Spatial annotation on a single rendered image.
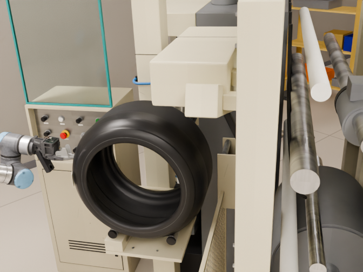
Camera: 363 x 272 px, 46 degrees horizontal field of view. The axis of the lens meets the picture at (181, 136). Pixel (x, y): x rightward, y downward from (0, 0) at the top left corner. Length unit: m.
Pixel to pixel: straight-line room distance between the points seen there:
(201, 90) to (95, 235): 1.92
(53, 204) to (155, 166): 0.98
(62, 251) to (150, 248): 1.20
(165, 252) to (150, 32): 1.02
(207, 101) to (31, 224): 2.88
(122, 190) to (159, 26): 0.82
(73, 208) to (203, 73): 1.82
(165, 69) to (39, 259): 2.43
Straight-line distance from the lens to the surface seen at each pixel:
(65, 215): 3.01
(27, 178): 2.04
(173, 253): 2.07
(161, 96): 1.39
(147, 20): 1.99
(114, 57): 5.01
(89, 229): 2.99
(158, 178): 2.27
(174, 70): 1.35
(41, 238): 3.73
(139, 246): 2.13
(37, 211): 4.08
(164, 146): 1.70
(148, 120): 1.73
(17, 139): 2.10
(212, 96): 1.24
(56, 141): 2.04
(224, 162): 2.06
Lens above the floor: 2.11
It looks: 24 degrees down
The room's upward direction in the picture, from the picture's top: 3 degrees counter-clockwise
